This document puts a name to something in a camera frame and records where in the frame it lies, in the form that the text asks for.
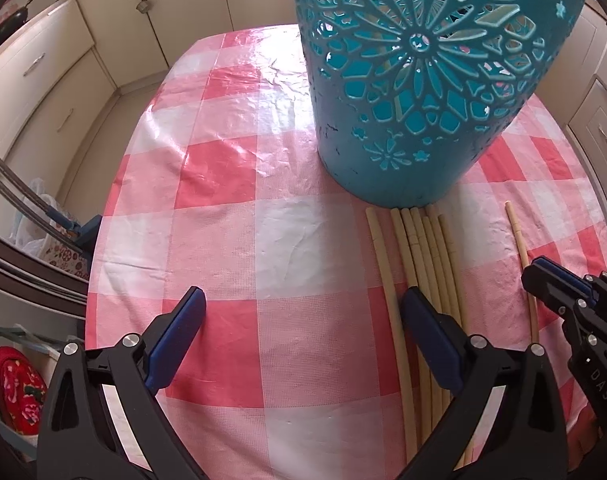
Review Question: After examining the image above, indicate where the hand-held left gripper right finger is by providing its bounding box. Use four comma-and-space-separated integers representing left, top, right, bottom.
398, 286, 569, 480

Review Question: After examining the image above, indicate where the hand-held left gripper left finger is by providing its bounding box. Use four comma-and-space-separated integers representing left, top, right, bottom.
36, 286, 219, 480

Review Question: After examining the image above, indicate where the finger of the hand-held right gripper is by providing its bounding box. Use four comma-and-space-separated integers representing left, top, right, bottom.
532, 254, 596, 289
521, 263, 583, 316

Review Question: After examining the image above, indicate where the single wooden chopstick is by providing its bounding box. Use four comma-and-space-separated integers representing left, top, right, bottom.
504, 201, 541, 346

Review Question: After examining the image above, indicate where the row of beige chopsticks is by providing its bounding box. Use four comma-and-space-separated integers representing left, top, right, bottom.
365, 204, 477, 466

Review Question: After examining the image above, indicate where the teal perforated plastic basket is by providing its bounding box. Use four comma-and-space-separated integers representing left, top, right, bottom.
288, 0, 591, 209

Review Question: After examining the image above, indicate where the blue plastic object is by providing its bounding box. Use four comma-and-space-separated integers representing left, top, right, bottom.
58, 212, 104, 281

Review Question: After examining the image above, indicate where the pink checked tablecloth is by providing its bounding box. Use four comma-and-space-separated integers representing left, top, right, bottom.
84, 24, 607, 480

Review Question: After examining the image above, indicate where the cream panelled cabinet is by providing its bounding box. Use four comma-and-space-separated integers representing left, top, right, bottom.
548, 0, 607, 221

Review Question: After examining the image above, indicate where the red floral cushion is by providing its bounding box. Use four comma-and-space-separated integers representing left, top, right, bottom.
0, 346, 49, 433

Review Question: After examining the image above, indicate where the clear plastic bag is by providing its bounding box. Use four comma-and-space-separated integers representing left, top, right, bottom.
14, 177, 69, 256

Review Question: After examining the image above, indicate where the cream cabinet with drawers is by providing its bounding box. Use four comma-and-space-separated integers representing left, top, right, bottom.
0, 0, 119, 161

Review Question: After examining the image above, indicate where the cream tall door cabinet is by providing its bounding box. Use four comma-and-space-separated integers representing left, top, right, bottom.
76, 0, 304, 91

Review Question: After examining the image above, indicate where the black frying pan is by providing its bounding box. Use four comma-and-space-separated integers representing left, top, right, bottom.
0, 0, 52, 51

